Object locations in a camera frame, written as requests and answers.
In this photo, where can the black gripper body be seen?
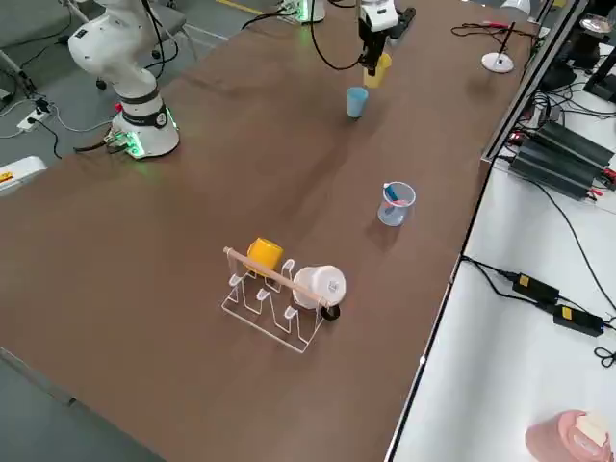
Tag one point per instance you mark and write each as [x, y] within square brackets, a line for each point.
[404, 21]

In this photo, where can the yellow plastic cup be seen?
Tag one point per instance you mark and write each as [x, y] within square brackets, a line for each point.
[380, 74]

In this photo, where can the blue plastic cup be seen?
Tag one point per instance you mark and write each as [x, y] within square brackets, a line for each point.
[356, 103]

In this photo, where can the clear measuring cup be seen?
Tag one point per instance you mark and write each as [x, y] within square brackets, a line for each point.
[392, 219]

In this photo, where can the white desk lamp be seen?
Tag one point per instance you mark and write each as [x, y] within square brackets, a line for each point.
[498, 62]

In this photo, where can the blue pen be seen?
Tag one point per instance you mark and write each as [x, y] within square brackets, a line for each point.
[392, 192]

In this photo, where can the orange-red marker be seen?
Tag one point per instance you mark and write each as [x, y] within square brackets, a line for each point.
[397, 203]

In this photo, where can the small device with red light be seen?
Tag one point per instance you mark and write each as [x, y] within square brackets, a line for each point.
[516, 138]

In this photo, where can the grey chair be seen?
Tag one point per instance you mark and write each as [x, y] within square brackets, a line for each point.
[179, 19]

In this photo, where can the black stand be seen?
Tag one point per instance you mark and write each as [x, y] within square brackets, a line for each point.
[601, 82]

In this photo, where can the black power supply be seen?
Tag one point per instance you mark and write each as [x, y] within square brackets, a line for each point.
[577, 142]
[553, 173]

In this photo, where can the orange-yellow mug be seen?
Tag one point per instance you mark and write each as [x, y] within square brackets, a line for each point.
[264, 252]

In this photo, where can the white mug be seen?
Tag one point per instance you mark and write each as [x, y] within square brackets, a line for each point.
[317, 284]

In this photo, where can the clear rack with wooden rod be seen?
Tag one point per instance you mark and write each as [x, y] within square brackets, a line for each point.
[284, 281]

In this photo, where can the black power adapter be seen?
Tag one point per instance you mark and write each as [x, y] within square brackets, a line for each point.
[534, 287]
[577, 320]

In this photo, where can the white power strip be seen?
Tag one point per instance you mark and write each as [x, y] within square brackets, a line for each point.
[33, 120]

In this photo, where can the white control box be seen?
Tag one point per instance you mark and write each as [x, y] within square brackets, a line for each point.
[21, 173]

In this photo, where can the pink round object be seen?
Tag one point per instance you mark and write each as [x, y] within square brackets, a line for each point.
[548, 438]

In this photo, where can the white block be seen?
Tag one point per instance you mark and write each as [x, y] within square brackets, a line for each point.
[592, 426]

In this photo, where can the aluminium frame post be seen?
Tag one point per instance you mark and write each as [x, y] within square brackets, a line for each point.
[533, 82]

